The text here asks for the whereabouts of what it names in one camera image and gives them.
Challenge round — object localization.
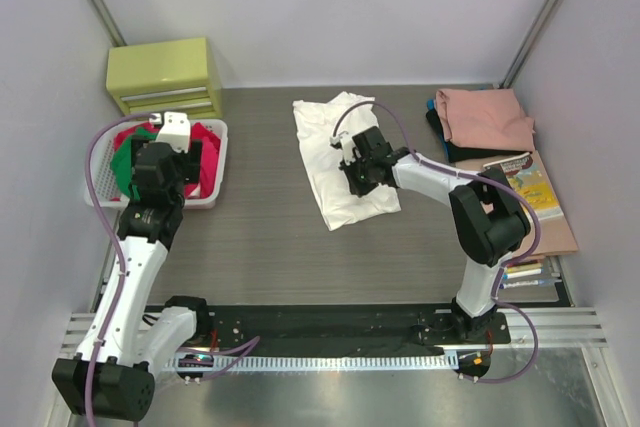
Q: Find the green t shirt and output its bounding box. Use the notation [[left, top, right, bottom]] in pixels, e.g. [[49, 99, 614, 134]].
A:
[[110, 127, 156, 200]]

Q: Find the yellow marker pen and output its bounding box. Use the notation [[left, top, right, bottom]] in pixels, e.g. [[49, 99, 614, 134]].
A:
[[505, 266, 542, 277]]

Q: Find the yellow picture book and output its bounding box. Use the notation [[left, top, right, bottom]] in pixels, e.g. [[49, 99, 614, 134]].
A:
[[483, 152, 564, 221]]

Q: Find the red marker pen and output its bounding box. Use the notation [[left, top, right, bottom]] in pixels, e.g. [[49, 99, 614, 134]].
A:
[[514, 257, 545, 268]]

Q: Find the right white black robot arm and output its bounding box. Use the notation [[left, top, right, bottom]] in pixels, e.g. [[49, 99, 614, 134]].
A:
[[330, 127, 531, 340]]

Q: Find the white slotted cable duct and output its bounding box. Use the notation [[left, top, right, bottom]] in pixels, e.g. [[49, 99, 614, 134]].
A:
[[164, 351, 459, 375]]

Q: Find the yellow-green drawer box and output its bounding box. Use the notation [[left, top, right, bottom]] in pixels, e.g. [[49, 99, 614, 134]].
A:
[[106, 37, 223, 119]]

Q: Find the black folded t shirt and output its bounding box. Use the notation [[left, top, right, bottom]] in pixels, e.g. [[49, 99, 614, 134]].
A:
[[425, 99, 531, 163]]

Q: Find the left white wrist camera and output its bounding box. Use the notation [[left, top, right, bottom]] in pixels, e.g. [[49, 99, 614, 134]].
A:
[[149, 111, 191, 154]]

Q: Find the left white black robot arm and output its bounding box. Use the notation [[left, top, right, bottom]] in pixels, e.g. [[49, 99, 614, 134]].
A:
[[52, 141, 211, 423]]

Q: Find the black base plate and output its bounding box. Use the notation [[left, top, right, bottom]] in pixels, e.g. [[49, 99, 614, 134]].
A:
[[186, 304, 512, 358]]

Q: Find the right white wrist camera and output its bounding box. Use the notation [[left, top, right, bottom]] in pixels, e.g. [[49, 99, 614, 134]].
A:
[[330, 131, 358, 165]]

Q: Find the white printed t shirt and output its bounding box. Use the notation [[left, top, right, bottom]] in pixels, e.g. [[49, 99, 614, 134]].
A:
[[292, 92, 401, 231]]

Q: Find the pink folded t shirt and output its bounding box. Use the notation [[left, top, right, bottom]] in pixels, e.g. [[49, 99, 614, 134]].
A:
[[435, 89, 535, 151]]

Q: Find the white plastic basket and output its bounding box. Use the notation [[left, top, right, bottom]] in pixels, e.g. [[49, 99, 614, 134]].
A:
[[90, 119, 229, 210]]

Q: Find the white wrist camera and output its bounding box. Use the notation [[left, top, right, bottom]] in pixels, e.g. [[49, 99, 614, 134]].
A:
[[330, 131, 358, 165], [149, 111, 191, 154]]

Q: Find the red t shirt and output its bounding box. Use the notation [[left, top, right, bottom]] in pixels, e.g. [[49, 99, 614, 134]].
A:
[[114, 122, 221, 199]]

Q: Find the dark blue marker pen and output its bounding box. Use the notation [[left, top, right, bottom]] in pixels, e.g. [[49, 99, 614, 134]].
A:
[[499, 278, 562, 290]]

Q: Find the brown cardboard sheet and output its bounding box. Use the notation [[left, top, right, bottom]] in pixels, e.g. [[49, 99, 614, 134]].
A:
[[455, 151, 578, 258]]

